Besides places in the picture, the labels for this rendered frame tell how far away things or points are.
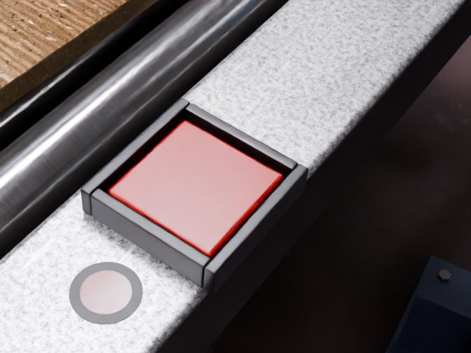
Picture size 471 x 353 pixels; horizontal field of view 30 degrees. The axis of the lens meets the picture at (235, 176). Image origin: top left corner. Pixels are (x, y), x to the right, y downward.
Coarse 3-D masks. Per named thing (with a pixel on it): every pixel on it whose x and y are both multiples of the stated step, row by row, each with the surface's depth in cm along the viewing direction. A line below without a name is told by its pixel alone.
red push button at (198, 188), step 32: (192, 128) 43; (160, 160) 41; (192, 160) 42; (224, 160) 42; (256, 160) 42; (128, 192) 40; (160, 192) 40; (192, 192) 40; (224, 192) 40; (256, 192) 41; (160, 224) 39; (192, 224) 39; (224, 224) 39
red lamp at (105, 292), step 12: (96, 276) 39; (108, 276) 39; (120, 276) 39; (84, 288) 38; (96, 288) 38; (108, 288) 38; (120, 288) 38; (84, 300) 38; (96, 300) 38; (108, 300) 38; (120, 300) 38; (96, 312) 37; (108, 312) 37
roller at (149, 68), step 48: (192, 0) 51; (240, 0) 51; (288, 0) 55; (144, 48) 48; (192, 48) 49; (96, 96) 45; (144, 96) 46; (48, 144) 43; (96, 144) 44; (0, 192) 41; (48, 192) 42; (0, 240) 40
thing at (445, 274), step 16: (432, 256) 153; (432, 272) 151; (448, 272) 150; (464, 272) 151; (416, 288) 148; (432, 288) 149; (448, 288) 149; (464, 288) 149; (416, 304) 132; (432, 304) 130; (448, 304) 147; (464, 304) 147; (400, 320) 144; (416, 320) 135; (432, 320) 133; (448, 320) 131; (464, 320) 130; (400, 336) 140; (416, 336) 138; (432, 336) 136; (448, 336) 134; (464, 336) 132; (400, 352) 140; (416, 352) 140; (432, 352) 139; (448, 352) 137; (464, 352) 132
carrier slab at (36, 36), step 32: (0, 0) 47; (32, 0) 47; (64, 0) 47; (96, 0) 48; (128, 0) 48; (0, 32) 45; (32, 32) 46; (64, 32) 46; (96, 32) 47; (0, 64) 44; (32, 64) 44; (64, 64) 46; (0, 96) 43
